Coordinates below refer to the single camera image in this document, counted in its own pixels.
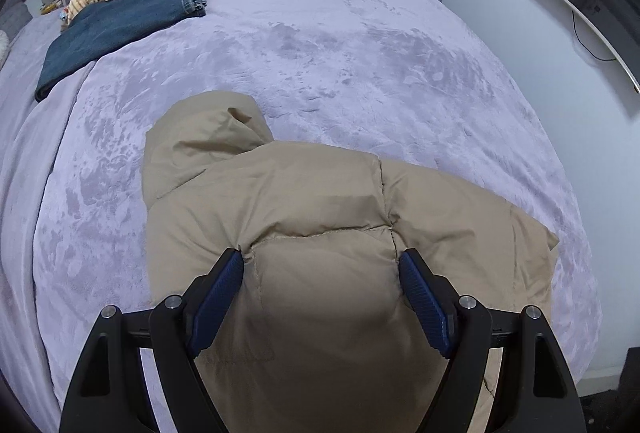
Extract black television cable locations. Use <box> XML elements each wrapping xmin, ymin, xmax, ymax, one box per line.
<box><xmin>572</xmin><ymin>10</ymin><xmax>617</xmax><ymax>62</ymax></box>

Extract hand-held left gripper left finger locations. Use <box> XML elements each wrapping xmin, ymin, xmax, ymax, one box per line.
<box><xmin>59</xmin><ymin>248</ymin><xmax>245</xmax><ymax>433</ymax></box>

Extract beige puffer jacket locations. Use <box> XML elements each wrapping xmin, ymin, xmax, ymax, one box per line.
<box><xmin>141</xmin><ymin>90</ymin><xmax>560</xmax><ymax>433</ymax></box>

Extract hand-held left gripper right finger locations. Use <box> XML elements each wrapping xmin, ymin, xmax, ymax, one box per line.
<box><xmin>398</xmin><ymin>248</ymin><xmax>587</xmax><ymax>433</ymax></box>

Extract blue denim jeans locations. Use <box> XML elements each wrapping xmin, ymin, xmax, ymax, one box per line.
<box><xmin>34</xmin><ymin>0</ymin><xmax>209</xmax><ymax>103</ymax></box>

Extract lavender plush blanket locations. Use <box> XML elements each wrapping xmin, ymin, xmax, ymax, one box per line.
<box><xmin>0</xmin><ymin>0</ymin><xmax>603</xmax><ymax>433</ymax></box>

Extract grey quilted cushion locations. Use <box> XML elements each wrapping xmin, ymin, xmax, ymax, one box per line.
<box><xmin>0</xmin><ymin>0</ymin><xmax>37</xmax><ymax>45</ymax></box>

